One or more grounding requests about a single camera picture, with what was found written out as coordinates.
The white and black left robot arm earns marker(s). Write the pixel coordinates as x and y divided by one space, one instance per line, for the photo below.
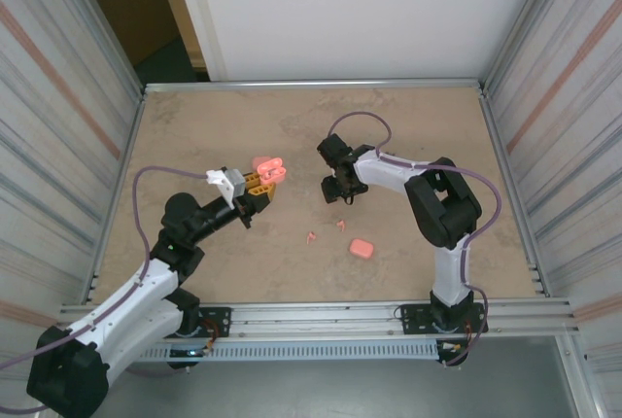
126 301

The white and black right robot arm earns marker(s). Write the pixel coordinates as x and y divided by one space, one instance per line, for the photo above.
442 267

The brown wooden door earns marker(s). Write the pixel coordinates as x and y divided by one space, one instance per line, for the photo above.
121 0

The aluminium side frame rail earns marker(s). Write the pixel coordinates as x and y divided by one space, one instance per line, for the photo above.
119 194
516 194

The long aluminium table frame rail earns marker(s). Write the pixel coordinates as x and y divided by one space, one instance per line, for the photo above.
311 85

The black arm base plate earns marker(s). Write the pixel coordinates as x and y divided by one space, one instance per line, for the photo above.
413 323
216 321

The wide aluminium base mounting rail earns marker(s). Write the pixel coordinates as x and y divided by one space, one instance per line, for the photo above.
316 316

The translucent corrugated enclosure panel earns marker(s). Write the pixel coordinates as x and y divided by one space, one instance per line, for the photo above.
573 146
48 146

